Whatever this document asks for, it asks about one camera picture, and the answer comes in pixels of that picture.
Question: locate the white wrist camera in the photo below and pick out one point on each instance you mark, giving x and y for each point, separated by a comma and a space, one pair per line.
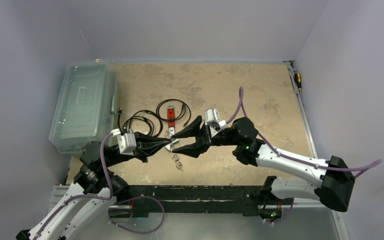
126, 141
213, 119

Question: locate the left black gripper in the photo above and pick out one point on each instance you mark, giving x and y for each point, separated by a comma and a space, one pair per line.
146, 145

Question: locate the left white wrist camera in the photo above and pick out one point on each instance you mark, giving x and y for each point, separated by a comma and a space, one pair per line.
126, 141

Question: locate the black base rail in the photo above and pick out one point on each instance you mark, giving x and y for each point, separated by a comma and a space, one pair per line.
247, 200

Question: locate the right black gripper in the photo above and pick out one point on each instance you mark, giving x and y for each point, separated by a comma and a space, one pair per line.
205, 136

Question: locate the yellow black screwdriver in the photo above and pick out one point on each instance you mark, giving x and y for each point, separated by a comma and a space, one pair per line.
298, 80

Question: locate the red handled adjustable wrench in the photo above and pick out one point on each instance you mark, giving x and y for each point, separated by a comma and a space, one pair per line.
171, 126

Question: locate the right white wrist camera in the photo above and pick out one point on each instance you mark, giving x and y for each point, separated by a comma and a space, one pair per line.
213, 119

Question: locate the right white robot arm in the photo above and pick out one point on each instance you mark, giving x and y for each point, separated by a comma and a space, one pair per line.
328, 181

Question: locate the clear plastic storage box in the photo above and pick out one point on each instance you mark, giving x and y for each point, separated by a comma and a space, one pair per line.
86, 108

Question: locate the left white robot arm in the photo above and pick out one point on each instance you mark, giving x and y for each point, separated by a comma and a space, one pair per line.
95, 188

